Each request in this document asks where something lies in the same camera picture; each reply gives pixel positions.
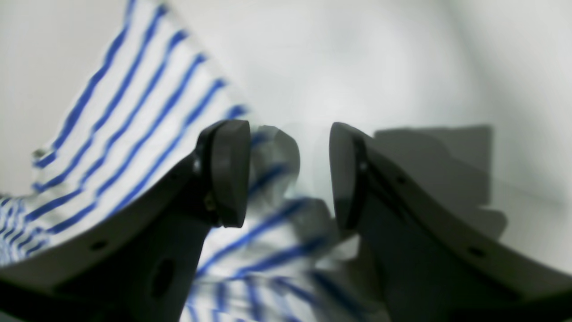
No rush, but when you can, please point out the blue white striped T-shirt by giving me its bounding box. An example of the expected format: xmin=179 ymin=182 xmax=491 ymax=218
xmin=1 ymin=0 xmax=389 ymax=322

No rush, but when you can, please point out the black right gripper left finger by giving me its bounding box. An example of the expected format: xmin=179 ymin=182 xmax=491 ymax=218
xmin=1 ymin=119 xmax=251 ymax=322

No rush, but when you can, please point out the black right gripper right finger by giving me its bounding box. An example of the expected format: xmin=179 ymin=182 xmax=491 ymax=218
xmin=329 ymin=122 xmax=571 ymax=322

